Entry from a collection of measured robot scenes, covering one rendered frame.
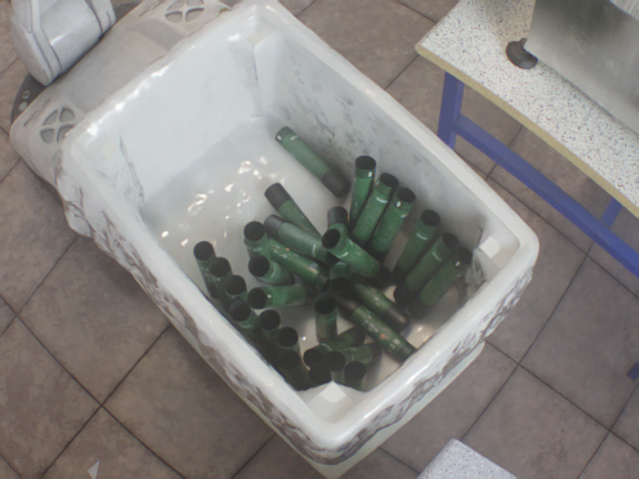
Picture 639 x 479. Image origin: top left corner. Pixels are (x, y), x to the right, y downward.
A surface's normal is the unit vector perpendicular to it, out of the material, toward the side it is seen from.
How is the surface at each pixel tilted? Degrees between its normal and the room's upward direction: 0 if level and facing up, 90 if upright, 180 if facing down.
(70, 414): 0
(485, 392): 0
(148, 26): 74
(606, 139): 0
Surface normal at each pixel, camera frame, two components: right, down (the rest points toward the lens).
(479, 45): -0.04, -0.43
